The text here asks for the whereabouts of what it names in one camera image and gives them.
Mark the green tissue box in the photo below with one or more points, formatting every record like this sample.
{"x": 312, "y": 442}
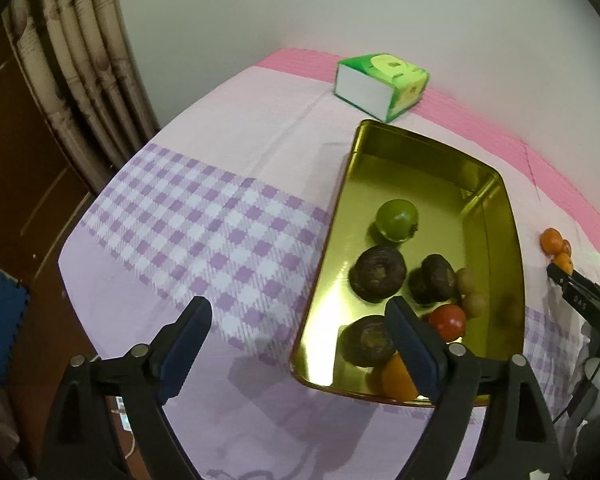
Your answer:
{"x": 380, "y": 85}

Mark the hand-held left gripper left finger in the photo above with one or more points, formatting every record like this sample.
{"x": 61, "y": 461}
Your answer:
{"x": 185, "y": 350}

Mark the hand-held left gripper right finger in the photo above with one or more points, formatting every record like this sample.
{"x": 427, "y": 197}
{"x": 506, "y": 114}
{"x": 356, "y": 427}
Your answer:
{"x": 412, "y": 350}

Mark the blue foam mat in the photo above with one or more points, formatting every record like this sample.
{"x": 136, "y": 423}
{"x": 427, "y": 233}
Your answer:
{"x": 0, "y": 320}

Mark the red tomato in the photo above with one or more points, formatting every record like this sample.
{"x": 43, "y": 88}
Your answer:
{"x": 447, "y": 321}

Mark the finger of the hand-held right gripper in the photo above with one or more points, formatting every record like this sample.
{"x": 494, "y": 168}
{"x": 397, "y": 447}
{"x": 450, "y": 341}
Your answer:
{"x": 577, "y": 294}

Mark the pink purple checked tablecloth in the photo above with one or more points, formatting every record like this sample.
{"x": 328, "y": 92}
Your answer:
{"x": 205, "y": 220}

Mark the brown wooden door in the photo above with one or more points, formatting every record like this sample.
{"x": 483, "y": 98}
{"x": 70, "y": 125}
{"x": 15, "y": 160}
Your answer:
{"x": 20, "y": 160}

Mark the dark brown round fruit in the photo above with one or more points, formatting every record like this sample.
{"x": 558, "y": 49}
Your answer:
{"x": 431, "y": 280}
{"x": 380, "y": 272}
{"x": 367, "y": 340}

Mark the small red-orange fruit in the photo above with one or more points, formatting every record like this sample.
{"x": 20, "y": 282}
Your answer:
{"x": 566, "y": 248}

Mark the small olive-brown fruit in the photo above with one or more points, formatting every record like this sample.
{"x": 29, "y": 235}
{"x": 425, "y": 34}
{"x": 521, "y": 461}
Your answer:
{"x": 476, "y": 305}
{"x": 466, "y": 280}

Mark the orange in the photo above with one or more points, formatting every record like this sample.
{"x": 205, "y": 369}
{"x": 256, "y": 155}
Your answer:
{"x": 396, "y": 380}
{"x": 551, "y": 241}
{"x": 563, "y": 261}

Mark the gold metal tray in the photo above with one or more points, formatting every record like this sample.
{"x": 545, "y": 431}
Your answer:
{"x": 430, "y": 190}

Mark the beige patterned curtain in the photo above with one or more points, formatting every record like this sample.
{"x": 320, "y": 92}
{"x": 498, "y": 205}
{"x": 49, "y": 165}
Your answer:
{"x": 80, "y": 60}

